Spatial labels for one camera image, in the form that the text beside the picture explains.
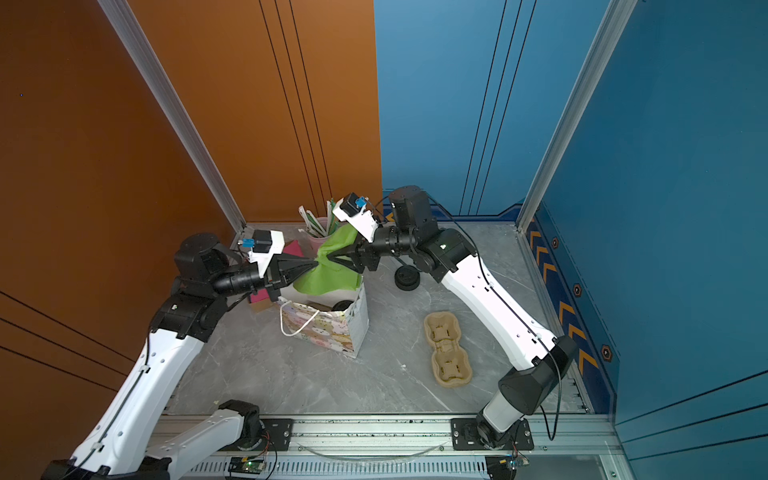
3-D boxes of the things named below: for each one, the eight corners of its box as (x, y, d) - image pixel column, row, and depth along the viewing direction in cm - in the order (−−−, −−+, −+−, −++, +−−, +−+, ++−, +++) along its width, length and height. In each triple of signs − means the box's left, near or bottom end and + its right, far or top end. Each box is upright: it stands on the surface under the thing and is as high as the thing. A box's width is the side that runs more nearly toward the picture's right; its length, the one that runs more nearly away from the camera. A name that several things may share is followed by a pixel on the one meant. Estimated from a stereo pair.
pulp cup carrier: (435, 391, 81) (438, 385, 77) (422, 321, 95) (423, 313, 91) (472, 386, 82) (475, 380, 78) (453, 317, 95) (455, 309, 91)
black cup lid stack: (394, 290, 103) (394, 284, 100) (394, 271, 108) (394, 265, 105) (420, 290, 103) (421, 284, 100) (419, 271, 108) (419, 265, 105)
